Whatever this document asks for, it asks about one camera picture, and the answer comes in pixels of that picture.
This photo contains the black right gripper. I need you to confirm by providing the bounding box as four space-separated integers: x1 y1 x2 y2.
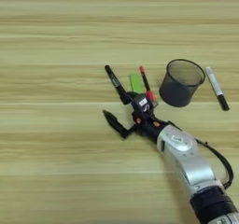
102 91 172 142

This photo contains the red marker pen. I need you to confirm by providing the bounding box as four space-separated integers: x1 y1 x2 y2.
138 65 157 103

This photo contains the black mesh pen cup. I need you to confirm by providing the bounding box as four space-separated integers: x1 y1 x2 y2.
158 58 207 108

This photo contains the white marker black cap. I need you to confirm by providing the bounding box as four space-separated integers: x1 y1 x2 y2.
204 66 231 112

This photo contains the black box white label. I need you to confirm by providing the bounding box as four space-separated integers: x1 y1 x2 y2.
132 93 155 118

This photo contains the black marker pen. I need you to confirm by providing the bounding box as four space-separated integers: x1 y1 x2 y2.
104 64 134 105

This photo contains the green eraser block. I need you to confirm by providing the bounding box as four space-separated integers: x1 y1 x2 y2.
128 72 145 94

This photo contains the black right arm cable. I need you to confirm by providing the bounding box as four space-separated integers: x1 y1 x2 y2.
193 136 235 190

